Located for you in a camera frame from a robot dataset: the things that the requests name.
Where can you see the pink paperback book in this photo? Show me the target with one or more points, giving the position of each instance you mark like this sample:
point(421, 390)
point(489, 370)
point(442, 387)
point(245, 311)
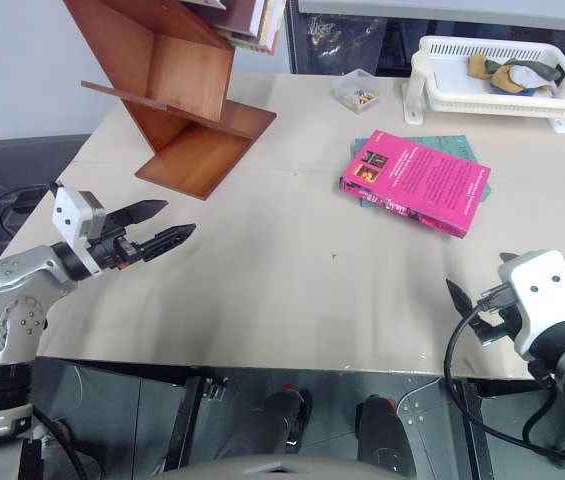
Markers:
point(422, 180)

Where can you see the dark glass panel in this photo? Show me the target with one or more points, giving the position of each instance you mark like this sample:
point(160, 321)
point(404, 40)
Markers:
point(337, 45)

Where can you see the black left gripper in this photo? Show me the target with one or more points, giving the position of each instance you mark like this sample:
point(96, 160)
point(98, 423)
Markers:
point(110, 250)

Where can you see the grey metal table bracket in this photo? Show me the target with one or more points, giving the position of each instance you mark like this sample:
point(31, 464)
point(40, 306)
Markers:
point(419, 405)

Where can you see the teal book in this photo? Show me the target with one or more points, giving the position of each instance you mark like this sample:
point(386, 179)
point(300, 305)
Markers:
point(442, 145)

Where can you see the clear plastic parts box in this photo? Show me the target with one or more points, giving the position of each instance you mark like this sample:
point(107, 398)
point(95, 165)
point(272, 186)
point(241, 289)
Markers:
point(357, 90)

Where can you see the black table leg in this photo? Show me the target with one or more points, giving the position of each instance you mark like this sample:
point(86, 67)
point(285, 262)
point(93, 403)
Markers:
point(184, 420)
point(474, 435)

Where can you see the dark green cloth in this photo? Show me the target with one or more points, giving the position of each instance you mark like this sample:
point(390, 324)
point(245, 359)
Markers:
point(537, 67)

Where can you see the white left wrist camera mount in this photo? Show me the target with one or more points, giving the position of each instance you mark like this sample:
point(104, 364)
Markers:
point(69, 210)

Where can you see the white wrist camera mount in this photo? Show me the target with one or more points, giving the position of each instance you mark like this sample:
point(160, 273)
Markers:
point(542, 295)
point(69, 210)

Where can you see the white cloth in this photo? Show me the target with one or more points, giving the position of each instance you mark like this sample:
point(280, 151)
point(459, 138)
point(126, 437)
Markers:
point(524, 77)

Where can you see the dark rounded robot foot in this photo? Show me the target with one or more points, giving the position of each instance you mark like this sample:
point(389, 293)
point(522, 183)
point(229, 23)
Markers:
point(382, 435)
point(284, 420)

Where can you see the brown wooden zigzag bookshelf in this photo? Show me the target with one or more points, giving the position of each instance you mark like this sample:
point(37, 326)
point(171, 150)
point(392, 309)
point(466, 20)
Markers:
point(187, 75)

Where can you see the white plastic slotted basket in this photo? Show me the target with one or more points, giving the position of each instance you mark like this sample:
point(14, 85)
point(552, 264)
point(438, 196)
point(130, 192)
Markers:
point(442, 80)

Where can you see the tan cloth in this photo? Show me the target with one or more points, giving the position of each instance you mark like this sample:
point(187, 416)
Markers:
point(497, 80)

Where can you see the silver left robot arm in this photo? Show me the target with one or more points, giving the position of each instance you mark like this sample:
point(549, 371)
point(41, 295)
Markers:
point(17, 265)

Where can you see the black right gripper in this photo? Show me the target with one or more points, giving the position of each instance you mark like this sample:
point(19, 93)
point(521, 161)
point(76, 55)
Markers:
point(499, 312)

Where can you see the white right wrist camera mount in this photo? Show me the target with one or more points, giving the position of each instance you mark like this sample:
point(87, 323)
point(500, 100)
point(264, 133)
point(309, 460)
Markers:
point(542, 295)

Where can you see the blue cloth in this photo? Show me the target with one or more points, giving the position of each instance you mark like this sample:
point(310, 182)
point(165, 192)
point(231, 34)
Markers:
point(537, 91)

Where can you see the white basket support bracket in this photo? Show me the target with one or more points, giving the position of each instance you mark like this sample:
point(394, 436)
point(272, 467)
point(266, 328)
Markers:
point(562, 125)
point(413, 102)

